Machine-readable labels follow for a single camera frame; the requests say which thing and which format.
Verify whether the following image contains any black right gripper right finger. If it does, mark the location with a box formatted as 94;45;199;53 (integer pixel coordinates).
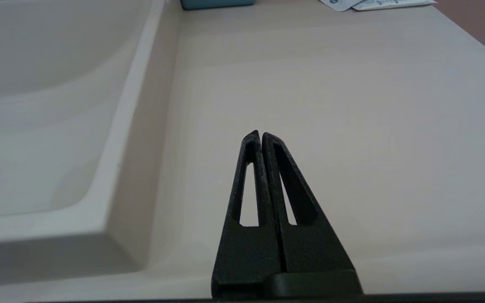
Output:
262;132;357;273

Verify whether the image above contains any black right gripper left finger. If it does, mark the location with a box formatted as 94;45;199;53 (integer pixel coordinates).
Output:
211;130;286;298

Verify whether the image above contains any white sink basin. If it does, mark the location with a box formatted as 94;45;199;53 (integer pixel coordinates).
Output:
0;0;182;291

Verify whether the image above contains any white printed leaflet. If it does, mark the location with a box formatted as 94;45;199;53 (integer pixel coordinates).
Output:
320;0;363;12
352;0;437;10

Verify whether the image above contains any blue soap dish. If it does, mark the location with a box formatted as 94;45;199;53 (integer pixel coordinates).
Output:
180;0;256;10

